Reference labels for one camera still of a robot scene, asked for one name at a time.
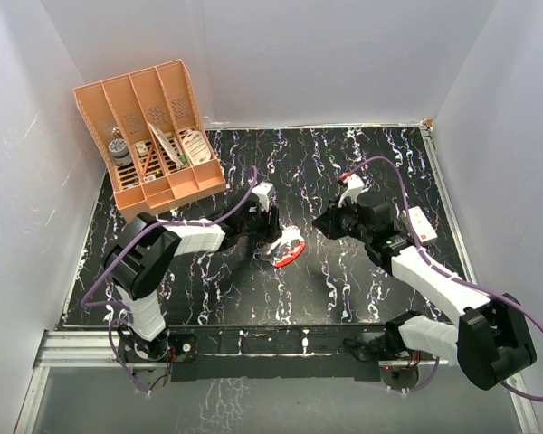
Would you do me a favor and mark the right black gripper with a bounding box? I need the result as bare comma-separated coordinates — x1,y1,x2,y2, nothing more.
313,195,372,243

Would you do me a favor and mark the steel key holder red handle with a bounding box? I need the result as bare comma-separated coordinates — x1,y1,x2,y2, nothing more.
253,226,307,269

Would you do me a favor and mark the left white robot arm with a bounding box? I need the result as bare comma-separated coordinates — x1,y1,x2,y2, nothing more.
104,193,284,361

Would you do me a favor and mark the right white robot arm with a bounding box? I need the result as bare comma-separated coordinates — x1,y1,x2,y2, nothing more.
312,194,537,390

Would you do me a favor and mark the white box red label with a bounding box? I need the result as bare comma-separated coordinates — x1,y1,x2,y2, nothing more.
409,206,438,246

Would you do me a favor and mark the white labelled packet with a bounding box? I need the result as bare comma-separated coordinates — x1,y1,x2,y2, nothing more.
182,129,213,165

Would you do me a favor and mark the white paper card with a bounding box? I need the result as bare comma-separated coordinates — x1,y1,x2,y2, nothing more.
148,122,184,170

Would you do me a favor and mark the red pencil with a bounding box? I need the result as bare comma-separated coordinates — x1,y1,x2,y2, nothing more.
141,144,156,179

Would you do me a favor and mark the small white eraser block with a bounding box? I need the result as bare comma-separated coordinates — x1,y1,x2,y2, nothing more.
135,141,148,157

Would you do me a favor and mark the peach desk organizer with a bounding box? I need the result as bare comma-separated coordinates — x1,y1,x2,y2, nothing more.
73,60,226,222

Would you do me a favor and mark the small grey jar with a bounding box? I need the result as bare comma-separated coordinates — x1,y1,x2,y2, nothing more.
108,138,132,166

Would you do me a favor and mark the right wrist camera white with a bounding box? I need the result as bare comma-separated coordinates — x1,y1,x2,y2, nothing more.
337,172,368,208

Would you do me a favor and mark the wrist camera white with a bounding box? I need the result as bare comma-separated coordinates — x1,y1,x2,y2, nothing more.
252,182,275,212
337,172,368,208

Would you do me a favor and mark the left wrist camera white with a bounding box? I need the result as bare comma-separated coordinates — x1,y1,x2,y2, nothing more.
252,182,275,212

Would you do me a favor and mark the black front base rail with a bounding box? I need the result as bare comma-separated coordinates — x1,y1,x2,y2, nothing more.
168,324,384,382

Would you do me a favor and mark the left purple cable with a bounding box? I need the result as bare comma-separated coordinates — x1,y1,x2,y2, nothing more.
81,165,262,393

